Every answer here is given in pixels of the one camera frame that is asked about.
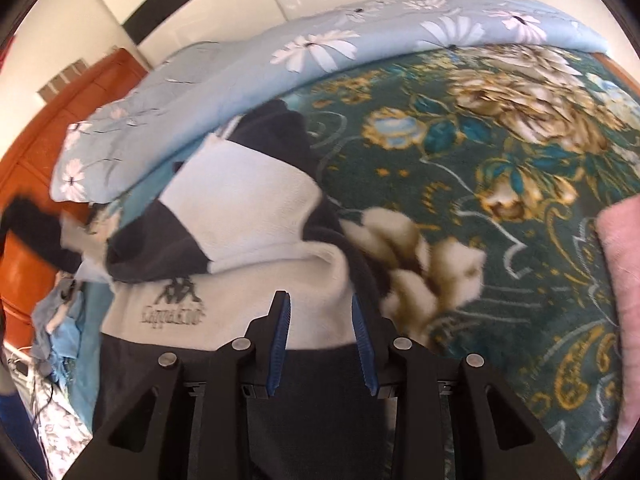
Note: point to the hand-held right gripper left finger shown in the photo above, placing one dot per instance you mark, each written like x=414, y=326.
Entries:
x=280, y=340

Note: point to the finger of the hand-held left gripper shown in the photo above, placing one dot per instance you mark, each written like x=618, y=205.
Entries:
x=35, y=225

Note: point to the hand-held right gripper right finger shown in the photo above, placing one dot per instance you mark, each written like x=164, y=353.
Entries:
x=362, y=345

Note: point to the navy and white jacket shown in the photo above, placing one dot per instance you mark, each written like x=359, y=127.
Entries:
x=250, y=220

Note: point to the pink fluffy garment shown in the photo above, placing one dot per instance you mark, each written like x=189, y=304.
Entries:
x=622, y=270

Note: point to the orange wooden headboard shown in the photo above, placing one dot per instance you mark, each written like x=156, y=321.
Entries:
x=30, y=160

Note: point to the blue denim garment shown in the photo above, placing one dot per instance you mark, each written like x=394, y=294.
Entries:
x=60, y=330

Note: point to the black charger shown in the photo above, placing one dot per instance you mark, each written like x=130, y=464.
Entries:
x=22, y=369

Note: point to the teal floral blanket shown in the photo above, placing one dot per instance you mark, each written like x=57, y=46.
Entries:
x=500, y=270

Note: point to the white floral sheet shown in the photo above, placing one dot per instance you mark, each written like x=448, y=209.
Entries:
x=60, y=420

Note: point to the light blue floral quilt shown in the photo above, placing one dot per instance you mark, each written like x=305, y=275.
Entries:
x=225, y=75

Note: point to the wall switch panel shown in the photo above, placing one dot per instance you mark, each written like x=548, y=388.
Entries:
x=62, y=82

